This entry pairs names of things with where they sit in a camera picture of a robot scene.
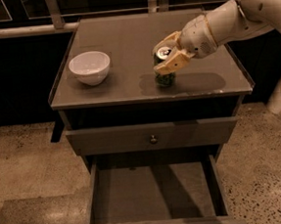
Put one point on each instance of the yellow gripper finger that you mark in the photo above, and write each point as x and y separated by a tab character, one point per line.
168	44
171	60

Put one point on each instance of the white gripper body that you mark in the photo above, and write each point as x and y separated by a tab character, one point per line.
195	37

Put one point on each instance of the green soda can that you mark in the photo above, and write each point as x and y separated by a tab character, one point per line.
164	80

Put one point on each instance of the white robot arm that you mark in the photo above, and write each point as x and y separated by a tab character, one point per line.
233	21

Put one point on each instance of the brass drawer knob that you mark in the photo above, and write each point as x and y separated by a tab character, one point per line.
153	139

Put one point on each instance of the grey drawer cabinet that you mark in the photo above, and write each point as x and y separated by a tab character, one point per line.
213	87

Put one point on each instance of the white ceramic bowl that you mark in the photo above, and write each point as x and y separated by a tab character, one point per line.
90	68

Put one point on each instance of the metal window railing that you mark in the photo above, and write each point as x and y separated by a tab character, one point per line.
26	15

